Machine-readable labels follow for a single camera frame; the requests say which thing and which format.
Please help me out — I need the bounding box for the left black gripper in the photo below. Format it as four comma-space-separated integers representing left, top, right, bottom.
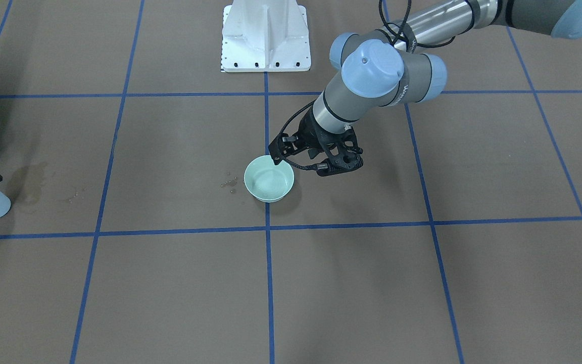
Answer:
268, 107, 348, 166

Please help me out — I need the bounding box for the mint green bowl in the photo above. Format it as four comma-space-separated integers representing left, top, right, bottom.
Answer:
244, 155, 294, 203

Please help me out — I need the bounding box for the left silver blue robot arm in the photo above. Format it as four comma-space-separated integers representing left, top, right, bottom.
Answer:
268, 1, 582, 176

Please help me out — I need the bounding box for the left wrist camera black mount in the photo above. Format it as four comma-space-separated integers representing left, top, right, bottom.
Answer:
316, 127, 364, 177

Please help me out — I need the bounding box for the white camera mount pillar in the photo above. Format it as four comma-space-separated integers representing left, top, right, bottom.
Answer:
220, 1, 312, 72

